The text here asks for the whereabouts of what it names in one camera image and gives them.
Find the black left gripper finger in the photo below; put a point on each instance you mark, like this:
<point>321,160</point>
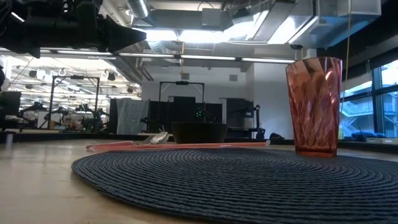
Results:
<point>124,34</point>

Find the black bowl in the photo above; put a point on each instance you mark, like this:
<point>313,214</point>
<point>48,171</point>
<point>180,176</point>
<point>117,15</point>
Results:
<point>199,133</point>

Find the pink drinking straw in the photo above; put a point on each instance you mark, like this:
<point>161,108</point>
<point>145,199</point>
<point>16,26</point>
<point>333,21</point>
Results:
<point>217,145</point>

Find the dark round woven placemat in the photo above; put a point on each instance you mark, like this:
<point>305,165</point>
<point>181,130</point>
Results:
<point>233,186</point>

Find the red faceted plastic tumbler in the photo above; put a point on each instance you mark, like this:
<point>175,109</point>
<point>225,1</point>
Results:
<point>314,109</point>

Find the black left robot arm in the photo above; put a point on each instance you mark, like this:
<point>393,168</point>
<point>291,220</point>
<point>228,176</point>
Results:
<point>12,37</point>

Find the grey panel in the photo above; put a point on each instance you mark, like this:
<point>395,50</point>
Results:
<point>130,115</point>

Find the black cabinet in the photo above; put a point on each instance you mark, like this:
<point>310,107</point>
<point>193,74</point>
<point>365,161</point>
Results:
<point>183,112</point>
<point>237,112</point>

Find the black frame rig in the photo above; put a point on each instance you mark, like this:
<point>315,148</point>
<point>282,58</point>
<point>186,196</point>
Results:
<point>182,83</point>
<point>74,77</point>

